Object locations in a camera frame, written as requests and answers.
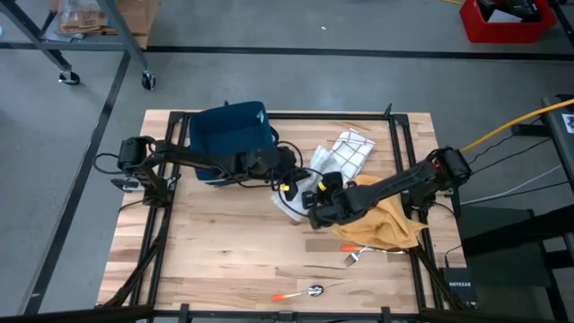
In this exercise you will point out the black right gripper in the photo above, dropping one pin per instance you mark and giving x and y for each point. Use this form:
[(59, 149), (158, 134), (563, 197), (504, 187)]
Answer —
[(336, 208)]

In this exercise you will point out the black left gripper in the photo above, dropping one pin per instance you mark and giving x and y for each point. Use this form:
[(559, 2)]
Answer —
[(273, 162)]

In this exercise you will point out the white grey-striped kitchen towel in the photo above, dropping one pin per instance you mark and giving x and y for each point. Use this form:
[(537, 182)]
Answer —
[(293, 211)]

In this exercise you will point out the white red-checked kitchen towel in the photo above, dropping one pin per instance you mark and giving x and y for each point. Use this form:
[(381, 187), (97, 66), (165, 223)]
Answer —
[(354, 152)]

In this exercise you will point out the mustard yellow towel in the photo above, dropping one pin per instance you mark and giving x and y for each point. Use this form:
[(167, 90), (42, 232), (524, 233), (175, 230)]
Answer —
[(385, 229)]

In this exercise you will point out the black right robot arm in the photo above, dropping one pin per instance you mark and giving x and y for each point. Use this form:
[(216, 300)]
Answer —
[(403, 181)]

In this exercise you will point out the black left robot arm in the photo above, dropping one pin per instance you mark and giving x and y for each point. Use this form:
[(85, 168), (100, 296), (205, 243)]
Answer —
[(193, 154)]

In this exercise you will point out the navy blue fabric basket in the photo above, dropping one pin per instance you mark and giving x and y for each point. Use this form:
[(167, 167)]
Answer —
[(224, 130)]

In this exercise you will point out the silver mounting plate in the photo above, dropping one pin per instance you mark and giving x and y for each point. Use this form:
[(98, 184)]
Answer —
[(127, 184)]

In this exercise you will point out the black equipment stand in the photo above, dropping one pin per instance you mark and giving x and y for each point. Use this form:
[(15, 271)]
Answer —
[(493, 224)]

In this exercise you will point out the red plastic bin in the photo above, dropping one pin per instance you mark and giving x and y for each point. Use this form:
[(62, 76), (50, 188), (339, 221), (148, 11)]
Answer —
[(475, 32)]

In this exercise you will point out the brown cardboard box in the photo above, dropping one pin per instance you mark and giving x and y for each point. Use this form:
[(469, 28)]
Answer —
[(143, 18)]

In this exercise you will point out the grey metal cart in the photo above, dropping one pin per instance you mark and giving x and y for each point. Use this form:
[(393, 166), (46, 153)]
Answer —
[(89, 45)]

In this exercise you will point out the plastic-wrapped cardboard stack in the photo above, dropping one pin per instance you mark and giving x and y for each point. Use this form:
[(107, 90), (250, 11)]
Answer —
[(80, 20)]

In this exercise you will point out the black electronic device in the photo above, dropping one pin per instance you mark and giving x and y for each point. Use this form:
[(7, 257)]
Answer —
[(522, 8)]

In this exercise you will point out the black aluminium frame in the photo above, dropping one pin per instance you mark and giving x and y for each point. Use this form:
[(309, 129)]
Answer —
[(314, 116)]

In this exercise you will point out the black Netgear network switch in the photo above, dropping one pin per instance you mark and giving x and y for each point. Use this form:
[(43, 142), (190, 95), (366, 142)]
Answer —
[(459, 287)]

